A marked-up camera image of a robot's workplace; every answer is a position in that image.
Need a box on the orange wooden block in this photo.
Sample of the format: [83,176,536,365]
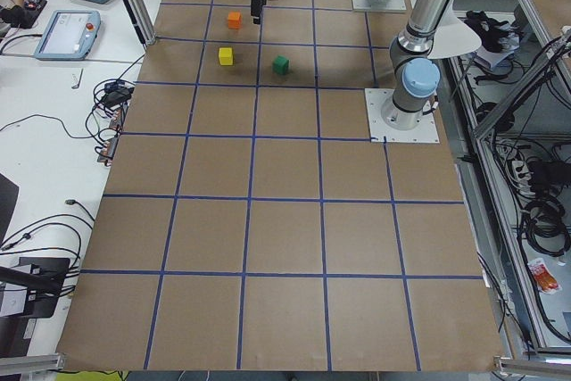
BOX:
[227,11,242,30]

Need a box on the yellow wooden block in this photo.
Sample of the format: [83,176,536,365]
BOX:
[218,46,234,66]

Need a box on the green wooden block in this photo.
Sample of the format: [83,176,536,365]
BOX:
[272,55,290,76]

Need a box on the allen key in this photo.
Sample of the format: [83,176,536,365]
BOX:
[70,68,84,90]

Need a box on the near teach pendant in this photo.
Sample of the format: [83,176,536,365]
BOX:
[34,10,101,61]

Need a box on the black monitor stand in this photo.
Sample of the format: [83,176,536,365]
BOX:
[1,257,70,319]

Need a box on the red snack packet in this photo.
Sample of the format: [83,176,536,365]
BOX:
[527,258,560,294]

